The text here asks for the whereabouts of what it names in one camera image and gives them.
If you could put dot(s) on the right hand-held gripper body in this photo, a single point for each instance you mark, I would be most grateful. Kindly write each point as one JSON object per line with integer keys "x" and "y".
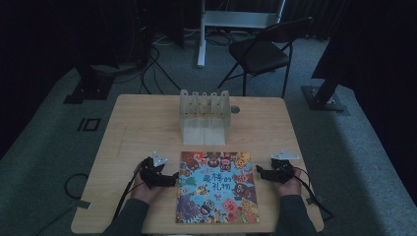
{"x": 282, "y": 168}

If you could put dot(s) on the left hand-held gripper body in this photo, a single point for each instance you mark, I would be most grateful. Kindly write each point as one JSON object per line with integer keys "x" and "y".
{"x": 153, "y": 170}

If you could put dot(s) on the colourful picture book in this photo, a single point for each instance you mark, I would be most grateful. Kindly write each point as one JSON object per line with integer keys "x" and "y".
{"x": 216, "y": 187}

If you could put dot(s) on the clear acrylic book rack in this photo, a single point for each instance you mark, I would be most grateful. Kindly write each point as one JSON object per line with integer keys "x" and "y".
{"x": 203, "y": 131}

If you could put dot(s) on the person's right hand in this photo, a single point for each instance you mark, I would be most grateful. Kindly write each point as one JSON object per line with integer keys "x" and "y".
{"x": 290, "y": 187}

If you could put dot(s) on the person's left hand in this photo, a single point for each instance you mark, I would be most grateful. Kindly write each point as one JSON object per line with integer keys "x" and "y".
{"x": 146, "y": 193}

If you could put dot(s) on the grey round table grommet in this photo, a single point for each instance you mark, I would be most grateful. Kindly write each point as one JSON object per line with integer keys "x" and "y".
{"x": 235, "y": 109}

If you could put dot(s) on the grey tape piece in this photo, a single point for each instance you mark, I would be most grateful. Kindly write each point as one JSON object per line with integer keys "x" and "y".
{"x": 82, "y": 204}

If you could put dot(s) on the black stand base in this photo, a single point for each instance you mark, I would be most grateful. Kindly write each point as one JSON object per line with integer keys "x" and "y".
{"x": 88, "y": 88}
{"x": 323, "y": 98}

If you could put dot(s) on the black folding chair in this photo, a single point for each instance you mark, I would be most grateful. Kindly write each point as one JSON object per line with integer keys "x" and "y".
{"x": 259, "y": 54}

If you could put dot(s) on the white metal stand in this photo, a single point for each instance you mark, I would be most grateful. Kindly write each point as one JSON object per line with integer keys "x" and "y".
{"x": 201, "y": 39}

